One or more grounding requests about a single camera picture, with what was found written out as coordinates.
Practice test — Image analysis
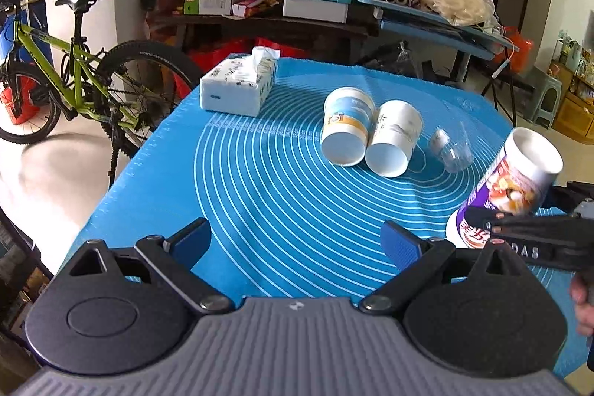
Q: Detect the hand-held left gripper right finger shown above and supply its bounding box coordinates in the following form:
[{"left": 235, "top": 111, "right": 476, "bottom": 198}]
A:
[{"left": 359, "top": 220, "right": 532, "bottom": 316}]

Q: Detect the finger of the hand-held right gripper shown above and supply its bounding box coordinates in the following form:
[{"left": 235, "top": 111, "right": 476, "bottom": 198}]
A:
[{"left": 464, "top": 206, "right": 582, "bottom": 240}]

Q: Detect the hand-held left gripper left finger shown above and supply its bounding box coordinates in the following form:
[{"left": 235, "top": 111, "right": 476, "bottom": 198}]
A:
[{"left": 69, "top": 217, "right": 235, "bottom": 316}]

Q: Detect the purple printed paper cup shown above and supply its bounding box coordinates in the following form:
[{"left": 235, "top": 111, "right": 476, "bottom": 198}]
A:
[{"left": 445, "top": 127, "right": 565, "bottom": 251}]

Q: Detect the clear plastic cup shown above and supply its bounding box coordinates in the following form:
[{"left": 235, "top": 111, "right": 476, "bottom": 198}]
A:
[{"left": 428, "top": 122, "right": 475, "bottom": 174}]

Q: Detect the white ink-print paper cup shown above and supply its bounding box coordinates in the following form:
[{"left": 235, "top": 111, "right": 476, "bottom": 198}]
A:
[{"left": 365, "top": 99, "right": 424, "bottom": 179}]

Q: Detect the blue yellow printed paper cup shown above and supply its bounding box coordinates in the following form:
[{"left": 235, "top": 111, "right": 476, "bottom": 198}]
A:
[{"left": 320, "top": 86, "right": 376, "bottom": 167}]

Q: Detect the person's right hand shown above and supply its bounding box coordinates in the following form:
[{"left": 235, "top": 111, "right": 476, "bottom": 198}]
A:
[{"left": 570, "top": 270, "right": 594, "bottom": 337}]

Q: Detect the blue silicone mat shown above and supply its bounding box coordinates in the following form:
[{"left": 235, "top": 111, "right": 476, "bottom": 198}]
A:
[{"left": 58, "top": 52, "right": 588, "bottom": 379}]

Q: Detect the grey plastic stool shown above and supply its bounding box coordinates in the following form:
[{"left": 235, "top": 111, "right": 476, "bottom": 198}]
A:
[{"left": 528, "top": 66, "right": 564, "bottom": 130}]

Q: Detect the wooden cabinet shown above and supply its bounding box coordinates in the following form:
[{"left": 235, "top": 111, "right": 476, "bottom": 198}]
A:
[{"left": 549, "top": 58, "right": 594, "bottom": 143}]

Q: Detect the white tissue pack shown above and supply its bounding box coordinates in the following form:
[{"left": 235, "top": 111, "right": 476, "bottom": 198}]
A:
[{"left": 199, "top": 46, "right": 282, "bottom": 118}]

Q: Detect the orange plastic bag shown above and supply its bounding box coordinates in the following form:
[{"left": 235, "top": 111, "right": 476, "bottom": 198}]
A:
[{"left": 494, "top": 26, "right": 535, "bottom": 73}]

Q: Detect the black plastic bag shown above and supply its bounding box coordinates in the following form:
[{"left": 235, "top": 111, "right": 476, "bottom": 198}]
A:
[{"left": 361, "top": 40, "right": 424, "bottom": 80}]

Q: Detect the blue folding board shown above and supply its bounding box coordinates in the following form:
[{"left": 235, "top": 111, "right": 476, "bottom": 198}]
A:
[{"left": 355, "top": 0, "right": 519, "bottom": 62}]

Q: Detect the white crumpled plastic bag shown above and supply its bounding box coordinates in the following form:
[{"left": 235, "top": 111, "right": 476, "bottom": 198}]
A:
[{"left": 420, "top": 0, "right": 498, "bottom": 28}]

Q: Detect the red bag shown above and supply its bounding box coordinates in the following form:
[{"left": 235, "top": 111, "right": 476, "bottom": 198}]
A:
[{"left": 0, "top": 81, "right": 43, "bottom": 126}]

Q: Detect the dark wooden table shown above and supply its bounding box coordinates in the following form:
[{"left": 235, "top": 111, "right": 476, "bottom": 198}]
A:
[{"left": 152, "top": 12, "right": 382, "bottom": 65}]

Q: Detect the small red white box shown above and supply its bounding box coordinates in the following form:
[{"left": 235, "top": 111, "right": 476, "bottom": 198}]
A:
[{"left": 231, "top": 0, "right": 280, "bottom": 17}]

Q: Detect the white chest freezer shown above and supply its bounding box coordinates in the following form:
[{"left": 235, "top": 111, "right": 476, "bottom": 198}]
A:
[{"left": 44, "top": 0, "right": 157, "bottom": 96}]

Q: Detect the green bicycle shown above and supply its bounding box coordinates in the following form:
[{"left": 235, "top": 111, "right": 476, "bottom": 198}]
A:
[{"left": 0, "top": 0, "right": 205, "bottom": 189}]

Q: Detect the white flat box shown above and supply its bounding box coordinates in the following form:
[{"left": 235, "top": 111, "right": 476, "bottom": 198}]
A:
[{"left": 281, "top": 0, "right": 350, "bottom": 24}]

